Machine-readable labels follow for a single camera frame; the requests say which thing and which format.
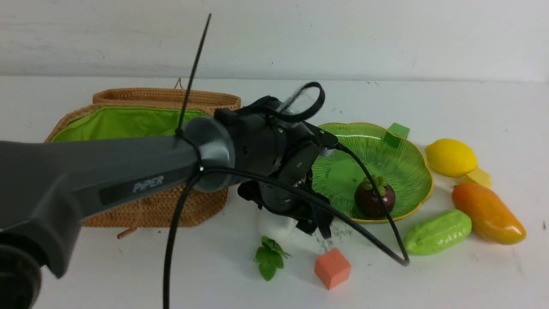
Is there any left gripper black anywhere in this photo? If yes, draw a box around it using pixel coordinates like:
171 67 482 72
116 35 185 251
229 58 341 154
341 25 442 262
214 96 339 239

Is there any dark purple mangosteen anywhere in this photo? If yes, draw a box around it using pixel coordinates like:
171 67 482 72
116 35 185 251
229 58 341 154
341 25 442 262
354 176 396 218

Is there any green bitter gourd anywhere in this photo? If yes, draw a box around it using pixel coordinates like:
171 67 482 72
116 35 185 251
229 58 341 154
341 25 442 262
403 209 472 256

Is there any yellow lemon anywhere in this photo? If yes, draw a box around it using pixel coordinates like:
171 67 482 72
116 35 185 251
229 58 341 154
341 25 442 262
425 139 478 178

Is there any orange mango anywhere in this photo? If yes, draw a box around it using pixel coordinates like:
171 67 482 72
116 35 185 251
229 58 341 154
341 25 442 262
451 182 527 245

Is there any white radish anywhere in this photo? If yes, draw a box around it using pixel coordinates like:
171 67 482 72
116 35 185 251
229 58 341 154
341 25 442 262
256 209 297 243

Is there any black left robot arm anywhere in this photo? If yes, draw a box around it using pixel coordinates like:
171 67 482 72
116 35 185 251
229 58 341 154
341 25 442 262
1 90 338 309

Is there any green glass plate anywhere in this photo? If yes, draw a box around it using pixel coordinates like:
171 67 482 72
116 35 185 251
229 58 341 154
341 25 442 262
312 122 434 223

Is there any orange foam cube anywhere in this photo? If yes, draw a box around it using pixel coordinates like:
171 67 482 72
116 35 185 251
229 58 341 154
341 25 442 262
314 248 352 290

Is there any green foam cube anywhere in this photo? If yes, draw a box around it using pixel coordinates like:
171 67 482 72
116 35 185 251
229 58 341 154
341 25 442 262
382 123 410 148

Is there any black zip tie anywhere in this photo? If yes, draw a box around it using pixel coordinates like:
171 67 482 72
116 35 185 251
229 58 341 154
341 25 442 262
174 13 212 138

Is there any yellow foam cube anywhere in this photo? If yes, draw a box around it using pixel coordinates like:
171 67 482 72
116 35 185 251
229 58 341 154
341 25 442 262
461 167 492 188

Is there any woven wicker basket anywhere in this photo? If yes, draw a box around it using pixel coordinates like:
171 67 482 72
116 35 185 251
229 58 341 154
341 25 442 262
45 104 230 228

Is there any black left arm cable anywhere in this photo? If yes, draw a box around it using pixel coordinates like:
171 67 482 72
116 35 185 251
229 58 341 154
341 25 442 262
162 82 410 309

